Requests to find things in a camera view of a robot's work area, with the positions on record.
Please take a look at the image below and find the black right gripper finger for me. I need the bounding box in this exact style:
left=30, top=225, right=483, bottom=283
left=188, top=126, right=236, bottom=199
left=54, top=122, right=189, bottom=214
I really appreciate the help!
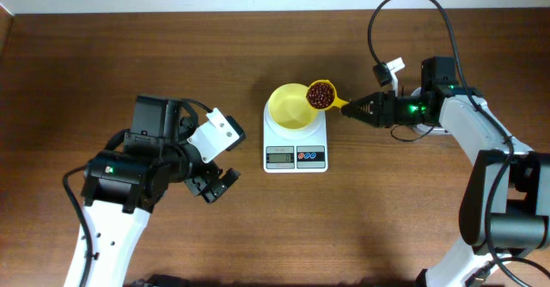
left=341, top=92, right=385, bottom=112
left=340, top=108, right=385, bottom=127

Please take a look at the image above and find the yellow plastic measuring scoop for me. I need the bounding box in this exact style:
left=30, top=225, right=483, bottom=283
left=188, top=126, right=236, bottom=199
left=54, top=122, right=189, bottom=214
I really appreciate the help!
left=306, top=80, right=348, bottom=111

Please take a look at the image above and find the white digital kitchen scale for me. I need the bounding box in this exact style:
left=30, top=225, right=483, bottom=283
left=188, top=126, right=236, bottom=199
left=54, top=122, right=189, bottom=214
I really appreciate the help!
left=263, top=103, right=328, bottom=174

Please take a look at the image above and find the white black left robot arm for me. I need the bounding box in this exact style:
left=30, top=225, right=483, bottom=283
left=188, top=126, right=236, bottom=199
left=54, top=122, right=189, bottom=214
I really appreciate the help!
left=62, top=95, right=246, bottom=286

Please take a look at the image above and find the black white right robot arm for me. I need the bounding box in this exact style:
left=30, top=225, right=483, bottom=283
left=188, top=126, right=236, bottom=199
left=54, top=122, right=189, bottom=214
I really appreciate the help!
left=341, top=57, right=549, bottom=286

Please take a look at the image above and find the yellow plastic bowl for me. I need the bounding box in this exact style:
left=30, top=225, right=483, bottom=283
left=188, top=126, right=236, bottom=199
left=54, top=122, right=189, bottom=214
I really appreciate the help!
left=267, top=83, right=318, bottom=130

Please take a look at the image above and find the clear plastic food container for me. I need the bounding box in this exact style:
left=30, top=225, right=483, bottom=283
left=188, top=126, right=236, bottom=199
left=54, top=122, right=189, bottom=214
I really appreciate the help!
left=410, top=87, right=452, bottom=136

